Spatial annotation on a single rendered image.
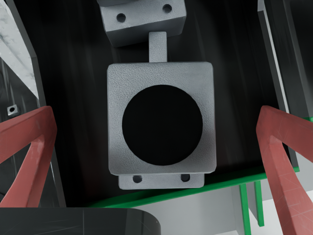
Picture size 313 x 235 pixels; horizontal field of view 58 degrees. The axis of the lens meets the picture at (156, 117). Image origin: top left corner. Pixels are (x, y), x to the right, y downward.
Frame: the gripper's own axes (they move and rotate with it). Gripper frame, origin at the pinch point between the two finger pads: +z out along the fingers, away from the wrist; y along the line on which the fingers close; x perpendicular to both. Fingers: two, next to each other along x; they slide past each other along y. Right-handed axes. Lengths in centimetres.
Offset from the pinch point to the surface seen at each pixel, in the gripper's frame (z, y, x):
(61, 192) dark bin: 0.2, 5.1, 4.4
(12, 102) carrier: 30.3, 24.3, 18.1
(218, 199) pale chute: 11.2, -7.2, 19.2
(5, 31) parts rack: 6.6, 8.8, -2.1
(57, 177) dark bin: 0.6, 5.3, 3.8
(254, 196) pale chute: 10.5, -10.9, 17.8
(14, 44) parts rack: 7.5, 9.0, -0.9
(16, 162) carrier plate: 20.9, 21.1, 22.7
